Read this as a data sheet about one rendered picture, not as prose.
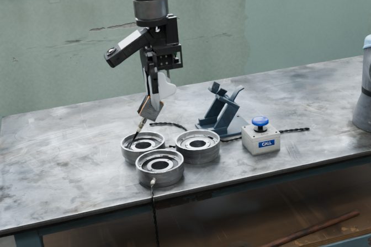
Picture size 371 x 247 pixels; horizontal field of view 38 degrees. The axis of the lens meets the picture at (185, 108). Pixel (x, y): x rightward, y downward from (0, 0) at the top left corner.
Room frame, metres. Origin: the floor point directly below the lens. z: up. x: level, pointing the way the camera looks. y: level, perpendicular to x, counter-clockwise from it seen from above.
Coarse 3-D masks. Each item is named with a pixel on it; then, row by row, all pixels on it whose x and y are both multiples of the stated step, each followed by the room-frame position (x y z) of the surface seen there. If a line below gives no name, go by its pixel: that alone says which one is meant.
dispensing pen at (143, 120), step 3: (147, 96) 1.13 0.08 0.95; (144, 99) 1.14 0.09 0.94; (144, 102) 1.13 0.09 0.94; (141, 105) 1.14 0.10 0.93; (141, 108) 1.13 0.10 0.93; (138, 111) 1.13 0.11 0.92; (141, 120) 1.13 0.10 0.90; (144, 120) 1.13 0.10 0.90; (141, 123) 1.13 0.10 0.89; (144, 123) 1.13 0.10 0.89; (138, 126) 1.13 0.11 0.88; (141, 126) 1.13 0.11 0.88; (138, 129) 1.13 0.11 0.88; (141, 129) 1.13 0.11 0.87; (138, 132) 1.13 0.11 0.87; (135, 135) 1.12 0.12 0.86; (132, 141) 1.12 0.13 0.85; (129, 147) 1.12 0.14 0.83
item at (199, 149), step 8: (184, 136) 1.16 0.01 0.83; (192, 136) 1.16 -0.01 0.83; (200, 136) 1.16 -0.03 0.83; (208, 136) 1.15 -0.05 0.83; (216, 136) 1.13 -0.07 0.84; (176, 144) 1.10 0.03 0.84; (192, 144) 1.13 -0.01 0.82; (200, 144) 1.14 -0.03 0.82; (208, 144) 1.11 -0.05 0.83; (216, 144) 1.09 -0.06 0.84; (184, 152) 1.08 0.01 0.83; (192, 152) 1.07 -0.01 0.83; (200, 152) 1.06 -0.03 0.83; (208, 152) 1.07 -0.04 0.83; (216, 152) 1.08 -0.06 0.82; (184, 160) 1.09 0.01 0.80; (192, 160) 1.07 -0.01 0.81; (200, 160) 1.07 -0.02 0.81; (208, 160) 1.08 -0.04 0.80
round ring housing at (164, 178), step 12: (144, 156) 1.06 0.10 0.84; (156, 156) 1.07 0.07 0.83; (168, 156) 1.07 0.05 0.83; (180, 156) 1.05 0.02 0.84; (156, 168) 1.05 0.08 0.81; (168, 168) 1.01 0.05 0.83; (180, 168) 1.00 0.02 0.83; (144, 180) 0.99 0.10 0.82; (156, 180) 0.98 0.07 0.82; (168, 180) 0.98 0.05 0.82
